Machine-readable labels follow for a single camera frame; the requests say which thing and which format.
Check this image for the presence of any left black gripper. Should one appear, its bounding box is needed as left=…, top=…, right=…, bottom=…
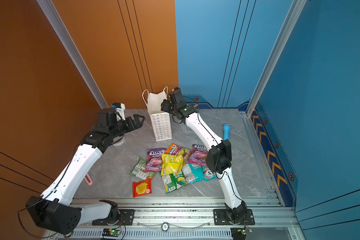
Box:
left=109, top=114, right=145, bottom=141

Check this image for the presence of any white printed paper bag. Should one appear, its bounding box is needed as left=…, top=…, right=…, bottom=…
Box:
left=142, top=87, right=172, bottom=142

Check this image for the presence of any orange Fox's candy bag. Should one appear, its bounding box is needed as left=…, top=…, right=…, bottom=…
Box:
left=165, top=143, right=192, bottom=165

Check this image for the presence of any purple fox's candy bag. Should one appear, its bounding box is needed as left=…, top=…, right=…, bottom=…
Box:
left=187, top=145, right=208, bottom=166
left=145, top=148, right=167, bottom=173

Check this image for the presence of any teal white snack packet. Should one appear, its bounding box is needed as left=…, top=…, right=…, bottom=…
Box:
left=182, top=164, right=205, bottom=184

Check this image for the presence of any teal Fox's candy bag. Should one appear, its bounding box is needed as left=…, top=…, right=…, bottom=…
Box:
left=203, top=166, right=217, bottom=182

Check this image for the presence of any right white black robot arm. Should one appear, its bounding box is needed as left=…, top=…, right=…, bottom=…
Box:
left=161, top=87, right=248, bottom=225

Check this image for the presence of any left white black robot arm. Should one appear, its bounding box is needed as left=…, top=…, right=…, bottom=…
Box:
left=26, top=107, right=145, bottom=236

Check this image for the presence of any yellow snack bag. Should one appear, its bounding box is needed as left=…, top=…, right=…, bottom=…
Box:
left=161, top=154, right=183, bottom=176

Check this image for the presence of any green snack bag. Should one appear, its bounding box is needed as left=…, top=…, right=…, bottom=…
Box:
left=161, top=173, right=187, bottom=194

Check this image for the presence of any green white snack packet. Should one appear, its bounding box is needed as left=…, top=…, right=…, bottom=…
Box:
left=131, top=158, right=157, bottom=181

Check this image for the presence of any blue toy microphone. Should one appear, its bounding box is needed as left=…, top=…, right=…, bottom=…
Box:
left=223, top=124, right=231, bottom=141

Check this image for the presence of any red yellow snack packet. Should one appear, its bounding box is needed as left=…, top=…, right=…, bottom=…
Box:
left=133, top=178, right=152, bottom=198

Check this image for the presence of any pink plastic clip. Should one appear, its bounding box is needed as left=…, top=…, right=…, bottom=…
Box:
left=85, top=174, right=93, bottom=186

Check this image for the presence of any left green circuit board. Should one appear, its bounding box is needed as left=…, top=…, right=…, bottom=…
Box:
left=102, top=228, right=123, bottom=239

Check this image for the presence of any green circuit board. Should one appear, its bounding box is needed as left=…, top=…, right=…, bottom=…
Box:
left=102, top=228, right=123, bottom=239
left=231, top=228, right=253, bottom=240

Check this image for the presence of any right green circuit board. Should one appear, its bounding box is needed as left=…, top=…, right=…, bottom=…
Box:
left=231, top=228, right=253, bottom=240

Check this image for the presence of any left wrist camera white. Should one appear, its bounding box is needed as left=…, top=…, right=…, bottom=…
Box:
left=111, top=103, right=126, bottom=122

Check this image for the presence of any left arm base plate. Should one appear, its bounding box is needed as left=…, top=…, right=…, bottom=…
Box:
left=92, top=209, right=135, bottom=227

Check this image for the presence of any aluminium frame rail base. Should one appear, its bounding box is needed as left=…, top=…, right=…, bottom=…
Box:
left=43, top=196, right=306, bottom=240

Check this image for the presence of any right aluminium corner post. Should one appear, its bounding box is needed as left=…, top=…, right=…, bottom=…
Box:
left=246, top=0, right=307, bottom=117

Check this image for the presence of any aluminium corner post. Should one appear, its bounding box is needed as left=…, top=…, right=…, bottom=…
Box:
left=37, top=0, right=108, bottom=109
left=246, top=0, right=307, bottom=117

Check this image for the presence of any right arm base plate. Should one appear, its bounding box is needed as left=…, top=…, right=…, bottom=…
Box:
left=213, top=209, right=256, bottom=226

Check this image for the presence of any left aluminium corner post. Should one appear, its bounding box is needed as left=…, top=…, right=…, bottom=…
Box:
left=37, top=0, right=108, bottom=109

